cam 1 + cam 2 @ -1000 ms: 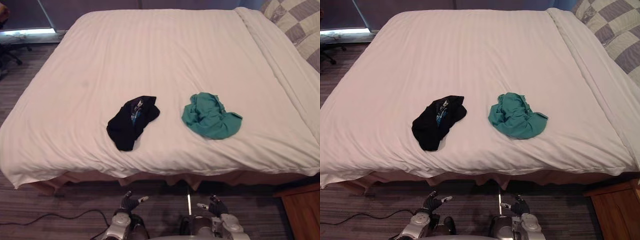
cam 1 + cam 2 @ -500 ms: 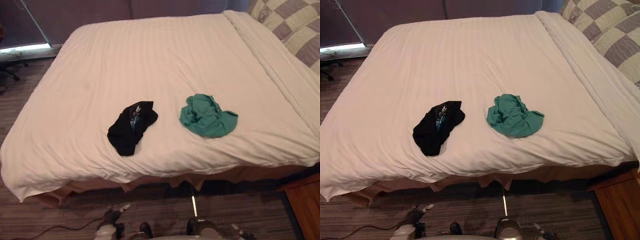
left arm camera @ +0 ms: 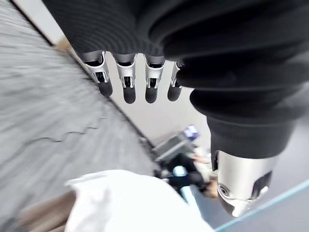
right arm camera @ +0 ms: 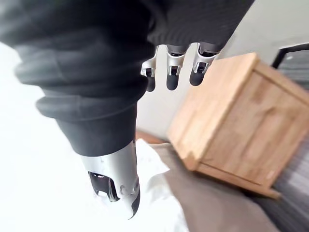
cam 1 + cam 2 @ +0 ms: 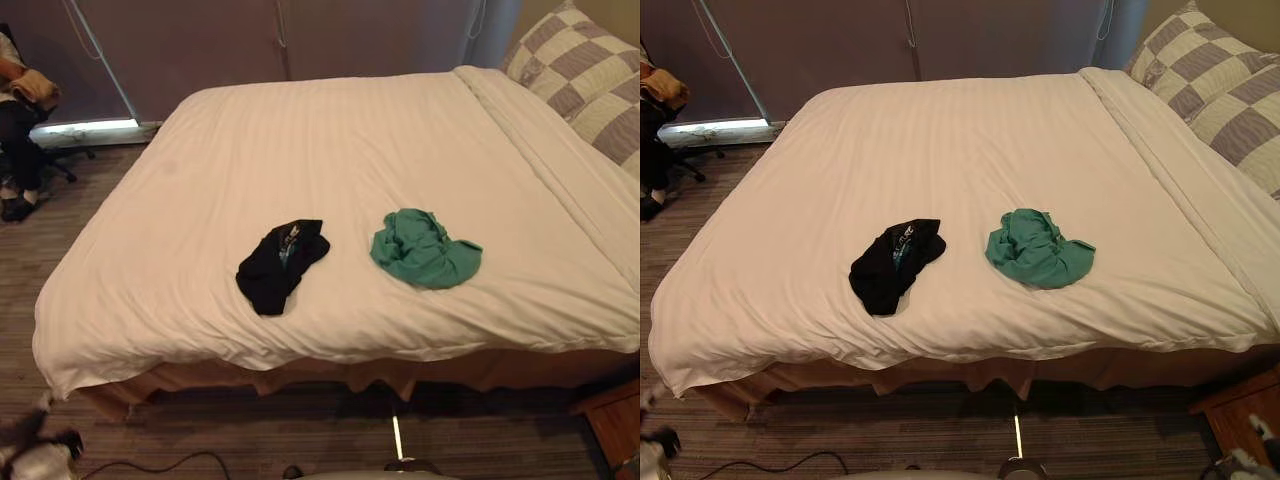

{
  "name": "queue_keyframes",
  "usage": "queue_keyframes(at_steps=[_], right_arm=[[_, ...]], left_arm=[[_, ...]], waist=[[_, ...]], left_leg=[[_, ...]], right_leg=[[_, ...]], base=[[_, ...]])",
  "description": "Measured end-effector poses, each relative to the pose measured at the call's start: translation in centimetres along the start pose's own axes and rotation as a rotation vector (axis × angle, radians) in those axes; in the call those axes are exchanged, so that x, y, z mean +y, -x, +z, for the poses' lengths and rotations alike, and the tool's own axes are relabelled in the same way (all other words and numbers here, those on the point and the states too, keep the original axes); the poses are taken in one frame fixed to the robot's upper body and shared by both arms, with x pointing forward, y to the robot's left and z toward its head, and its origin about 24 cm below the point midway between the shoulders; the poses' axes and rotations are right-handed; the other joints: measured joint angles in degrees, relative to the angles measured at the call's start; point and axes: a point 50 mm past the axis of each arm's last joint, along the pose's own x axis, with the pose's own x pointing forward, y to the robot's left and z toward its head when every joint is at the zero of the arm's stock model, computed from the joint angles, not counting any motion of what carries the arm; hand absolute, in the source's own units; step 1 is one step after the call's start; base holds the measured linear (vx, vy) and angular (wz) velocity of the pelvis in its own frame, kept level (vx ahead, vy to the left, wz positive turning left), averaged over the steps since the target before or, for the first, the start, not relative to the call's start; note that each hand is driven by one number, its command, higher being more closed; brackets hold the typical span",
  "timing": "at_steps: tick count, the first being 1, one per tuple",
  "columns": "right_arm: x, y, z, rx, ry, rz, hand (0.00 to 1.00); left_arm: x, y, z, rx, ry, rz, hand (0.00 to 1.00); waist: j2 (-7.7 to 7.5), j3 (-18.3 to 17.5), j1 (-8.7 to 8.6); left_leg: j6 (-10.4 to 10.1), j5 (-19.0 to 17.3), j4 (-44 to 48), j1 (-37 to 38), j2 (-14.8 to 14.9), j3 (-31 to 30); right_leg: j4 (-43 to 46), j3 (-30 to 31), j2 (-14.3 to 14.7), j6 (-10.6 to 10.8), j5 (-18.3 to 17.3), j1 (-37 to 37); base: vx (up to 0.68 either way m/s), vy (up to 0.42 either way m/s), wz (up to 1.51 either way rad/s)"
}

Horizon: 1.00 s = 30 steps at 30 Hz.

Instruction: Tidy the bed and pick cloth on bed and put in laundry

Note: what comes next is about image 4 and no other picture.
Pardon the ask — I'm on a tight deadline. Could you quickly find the black metal frame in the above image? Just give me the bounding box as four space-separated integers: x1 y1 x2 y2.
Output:
271 43 309 70

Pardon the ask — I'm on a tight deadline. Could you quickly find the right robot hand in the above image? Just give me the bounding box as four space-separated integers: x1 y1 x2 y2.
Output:
0 0 256 220

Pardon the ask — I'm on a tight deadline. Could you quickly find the wooden bedside cabinet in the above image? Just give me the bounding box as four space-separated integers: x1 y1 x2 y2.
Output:
167 52 309 199

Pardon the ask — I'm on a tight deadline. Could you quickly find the white bed sheet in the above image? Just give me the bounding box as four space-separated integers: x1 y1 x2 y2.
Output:
0 41 190 232

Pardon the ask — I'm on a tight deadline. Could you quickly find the grey-brown bed base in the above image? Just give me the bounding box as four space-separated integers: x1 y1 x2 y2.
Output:
135 130 281 232

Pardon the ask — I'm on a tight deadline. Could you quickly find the grey striped rug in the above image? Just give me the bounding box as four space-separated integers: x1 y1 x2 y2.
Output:
251 152 309 232

